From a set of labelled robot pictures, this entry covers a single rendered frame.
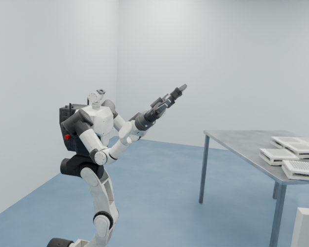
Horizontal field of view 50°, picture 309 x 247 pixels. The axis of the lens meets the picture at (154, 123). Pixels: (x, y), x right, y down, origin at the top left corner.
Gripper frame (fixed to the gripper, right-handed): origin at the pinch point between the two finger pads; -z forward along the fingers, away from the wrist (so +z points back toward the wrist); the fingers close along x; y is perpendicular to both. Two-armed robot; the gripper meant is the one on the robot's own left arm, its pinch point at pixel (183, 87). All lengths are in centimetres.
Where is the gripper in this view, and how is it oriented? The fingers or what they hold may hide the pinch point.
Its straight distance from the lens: 239.7
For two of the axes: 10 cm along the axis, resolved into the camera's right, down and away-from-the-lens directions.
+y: -6.4, -7.6, 1.3
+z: -7.6, 6.5, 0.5
